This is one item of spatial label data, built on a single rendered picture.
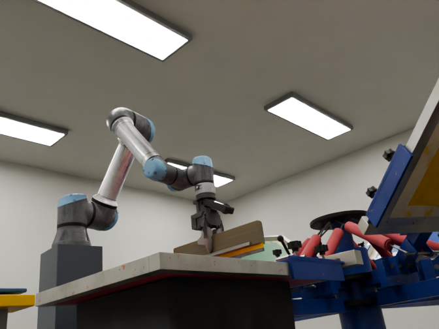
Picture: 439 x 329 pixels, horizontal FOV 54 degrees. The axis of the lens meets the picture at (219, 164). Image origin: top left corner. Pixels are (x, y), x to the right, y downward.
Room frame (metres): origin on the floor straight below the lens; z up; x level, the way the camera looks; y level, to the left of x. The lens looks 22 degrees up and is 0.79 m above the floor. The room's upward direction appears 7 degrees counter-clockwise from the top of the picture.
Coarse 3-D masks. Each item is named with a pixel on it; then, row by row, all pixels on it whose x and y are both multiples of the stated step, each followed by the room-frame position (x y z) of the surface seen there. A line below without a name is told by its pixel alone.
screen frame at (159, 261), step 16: (160, 256) 0.93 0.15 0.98; (176, 256) 0.96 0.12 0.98; (192, 256) 1.00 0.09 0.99; (208, 256) 1.04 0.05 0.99; (112, 272) 1.04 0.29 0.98; (128, 272) 1.00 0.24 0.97; (144, 272) 0.96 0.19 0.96; (160, 272) 0.97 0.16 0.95; (176, 272) 0.99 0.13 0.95; (192, 272) 1.02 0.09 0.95; (208, 272) 1.05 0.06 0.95; (224, 272) 1.08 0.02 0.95; (240, 272) 1.12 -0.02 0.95; (256, 272) 1.17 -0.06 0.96; (272, 272) 1.22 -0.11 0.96; (288, 272) 1.28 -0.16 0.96; (64, 288) 1.20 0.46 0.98; (80, 288) 1.14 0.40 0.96; (96, 288) 1.09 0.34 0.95; (48, 304) 1.29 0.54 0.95
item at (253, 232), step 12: (240, 228) 1.39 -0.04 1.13; (252, 228) 1.35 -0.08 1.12; (216, 240) 1.46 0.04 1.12; (228, 240) 1.42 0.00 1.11; (240, 240) 1.39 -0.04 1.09; (252, 240) 1.36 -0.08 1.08; (264, 240) 1.36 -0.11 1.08; (180, 252) 1.58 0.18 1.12; (192, 252) 1.54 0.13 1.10; (204, 252) 1.50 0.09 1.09
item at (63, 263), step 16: (48, 256) 1.63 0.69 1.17; (64, 256) 1.59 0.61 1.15; (80, 256) 1.63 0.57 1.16; (96, 256) 1.67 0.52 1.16; (48, 272) 1.63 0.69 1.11; (64, 272) 1.59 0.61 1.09; (80, 272) 1.63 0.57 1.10; (96, 272) 1.67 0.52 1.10; (48, 288) 1.62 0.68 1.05; (48, 320) 1.61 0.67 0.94; (64, 320) 1.59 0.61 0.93
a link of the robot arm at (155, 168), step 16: (112, 112) 1.53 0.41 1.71; (128, 112) 1.56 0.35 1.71; (112, 128) 1.52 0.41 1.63; (128, 128) 1.49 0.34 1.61; (128, 144) 1.48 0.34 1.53; (144, 144) 1.45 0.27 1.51; (144, 160) 1.43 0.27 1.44; (160, 160) 1.41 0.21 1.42; (160, 176) 1.41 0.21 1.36; (176, 176) 1.47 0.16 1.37
